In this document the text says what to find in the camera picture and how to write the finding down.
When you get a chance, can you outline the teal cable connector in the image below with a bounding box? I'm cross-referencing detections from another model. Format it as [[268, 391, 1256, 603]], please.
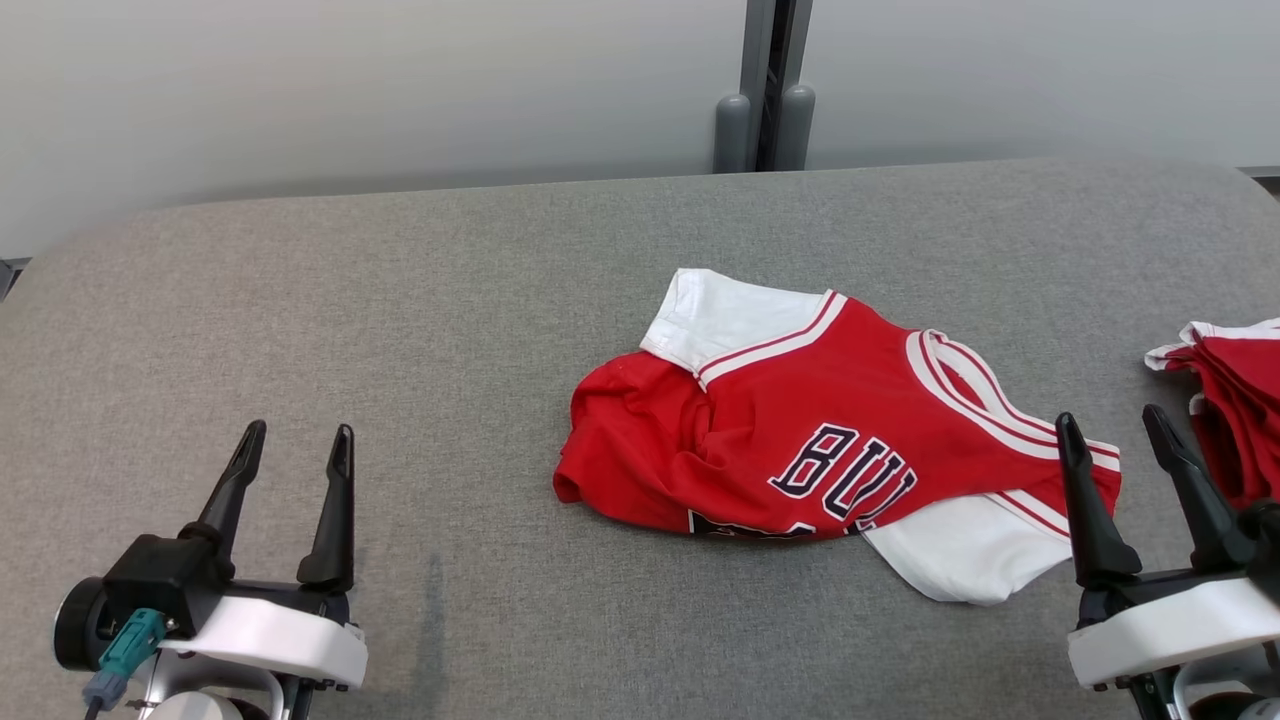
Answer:
[[83, 608, 168, 716]]

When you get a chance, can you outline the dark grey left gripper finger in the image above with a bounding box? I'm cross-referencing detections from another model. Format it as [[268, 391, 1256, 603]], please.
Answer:
[[297, 424, 357, 593], [180, 420, 268, 578]]

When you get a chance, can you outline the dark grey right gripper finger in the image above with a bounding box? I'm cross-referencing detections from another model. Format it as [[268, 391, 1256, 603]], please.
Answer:
[[1055, 412, 1143, 589], [1142, 404, 1257, 573]]

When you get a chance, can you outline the red white basketball jersey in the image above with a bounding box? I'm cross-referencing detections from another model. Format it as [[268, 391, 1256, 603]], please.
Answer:
[[552, 267, 1123, 607]]

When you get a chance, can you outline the pile of red jerseys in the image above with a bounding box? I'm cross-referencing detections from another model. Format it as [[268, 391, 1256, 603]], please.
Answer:
[[1144, 317, 1280, 511]]

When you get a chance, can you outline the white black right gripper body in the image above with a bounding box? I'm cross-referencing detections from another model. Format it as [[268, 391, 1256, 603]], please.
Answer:
[[1066, 564, 1280, 691]]

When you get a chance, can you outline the grey metal partition post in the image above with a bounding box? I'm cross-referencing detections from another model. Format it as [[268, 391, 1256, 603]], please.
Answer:
[[712, 0, 817, 174]]

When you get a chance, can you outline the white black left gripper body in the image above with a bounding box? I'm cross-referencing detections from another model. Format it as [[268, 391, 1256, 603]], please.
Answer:
[[160, 576, 368, 691]]

